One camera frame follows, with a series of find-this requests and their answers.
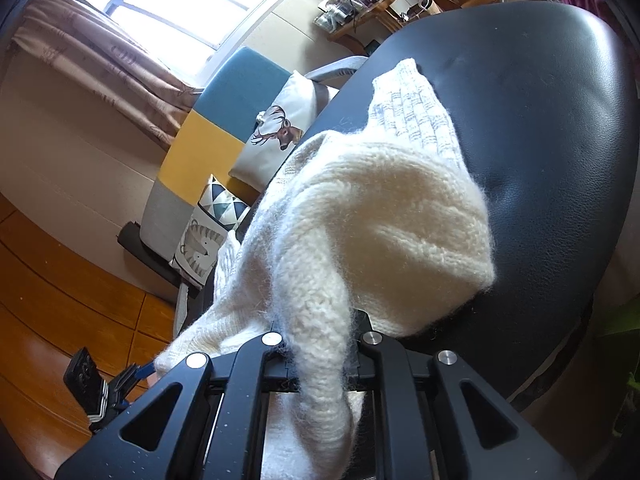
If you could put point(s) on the black leather padded bed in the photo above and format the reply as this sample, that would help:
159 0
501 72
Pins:
540 110

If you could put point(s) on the white deer print pillow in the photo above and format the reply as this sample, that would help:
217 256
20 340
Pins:
295 100

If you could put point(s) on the cat print triangle pattern pillow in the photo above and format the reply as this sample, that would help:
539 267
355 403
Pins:
200 240

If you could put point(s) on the white knit sweater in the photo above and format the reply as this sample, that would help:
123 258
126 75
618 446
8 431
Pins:
375 210

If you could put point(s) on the beige patterned curtain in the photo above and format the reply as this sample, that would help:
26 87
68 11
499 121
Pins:
100 70

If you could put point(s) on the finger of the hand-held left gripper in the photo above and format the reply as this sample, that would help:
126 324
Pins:
135 377

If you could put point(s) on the black padded object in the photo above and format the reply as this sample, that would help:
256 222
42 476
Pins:
140 245

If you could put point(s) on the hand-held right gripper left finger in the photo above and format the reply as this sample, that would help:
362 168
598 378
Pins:
272 360

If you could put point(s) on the wooden desk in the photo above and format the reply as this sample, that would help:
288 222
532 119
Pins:
385 5

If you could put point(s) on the window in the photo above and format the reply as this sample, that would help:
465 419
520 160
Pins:
190 0

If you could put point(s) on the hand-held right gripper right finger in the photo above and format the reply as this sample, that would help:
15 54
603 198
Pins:
370 355

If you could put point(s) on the blue yellow grey sofa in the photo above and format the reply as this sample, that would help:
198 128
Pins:
220 135

